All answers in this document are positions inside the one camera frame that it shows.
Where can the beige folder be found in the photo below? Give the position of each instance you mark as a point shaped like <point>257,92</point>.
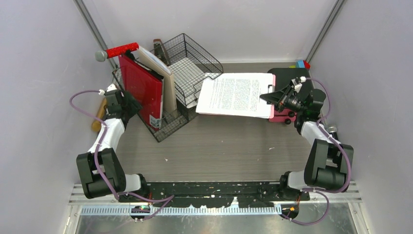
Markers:
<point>153,62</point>

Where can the white grid clipboard in tray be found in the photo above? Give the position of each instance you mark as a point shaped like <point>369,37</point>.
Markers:
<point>189,77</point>

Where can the red glitter microphone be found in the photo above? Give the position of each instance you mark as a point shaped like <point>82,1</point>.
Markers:
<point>103,55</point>

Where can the red notebook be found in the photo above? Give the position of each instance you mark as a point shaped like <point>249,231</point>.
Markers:
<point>129,73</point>

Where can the brown object behind organizer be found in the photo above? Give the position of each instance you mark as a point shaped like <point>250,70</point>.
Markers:
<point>161,52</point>

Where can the wooden stick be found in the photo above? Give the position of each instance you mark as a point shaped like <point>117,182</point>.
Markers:
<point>96,125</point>

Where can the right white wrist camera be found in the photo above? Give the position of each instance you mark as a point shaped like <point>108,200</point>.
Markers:
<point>297,83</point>

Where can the colourful toy blocks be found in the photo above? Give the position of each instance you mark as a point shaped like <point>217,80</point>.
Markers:
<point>301,64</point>

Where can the black microphone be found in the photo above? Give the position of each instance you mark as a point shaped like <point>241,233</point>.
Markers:
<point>332,130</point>

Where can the black wire mesh organizer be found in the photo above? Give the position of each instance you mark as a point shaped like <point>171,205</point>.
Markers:
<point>177,48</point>

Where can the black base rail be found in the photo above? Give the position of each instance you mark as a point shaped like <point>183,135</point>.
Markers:
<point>248,194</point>

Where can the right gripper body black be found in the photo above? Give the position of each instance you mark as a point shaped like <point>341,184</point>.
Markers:
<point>288,100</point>

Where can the pink clipboard with paper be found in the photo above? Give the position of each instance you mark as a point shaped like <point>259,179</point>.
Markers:
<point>237,94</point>

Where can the black pink drawer cabinet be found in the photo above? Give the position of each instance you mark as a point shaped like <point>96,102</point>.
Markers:
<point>284,76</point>

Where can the black clip file folder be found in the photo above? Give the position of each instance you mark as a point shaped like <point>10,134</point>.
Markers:
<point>150,94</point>

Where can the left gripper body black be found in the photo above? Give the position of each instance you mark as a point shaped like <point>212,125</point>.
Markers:
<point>130,105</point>

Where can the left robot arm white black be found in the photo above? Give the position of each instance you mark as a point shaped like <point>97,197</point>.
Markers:
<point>99,169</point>

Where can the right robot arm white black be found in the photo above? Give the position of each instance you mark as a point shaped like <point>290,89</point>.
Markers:
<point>328,168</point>

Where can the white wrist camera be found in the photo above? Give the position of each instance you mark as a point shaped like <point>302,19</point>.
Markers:
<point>297,83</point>
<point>111,87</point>

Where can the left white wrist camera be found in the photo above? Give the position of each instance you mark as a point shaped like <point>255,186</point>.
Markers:
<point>111,87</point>

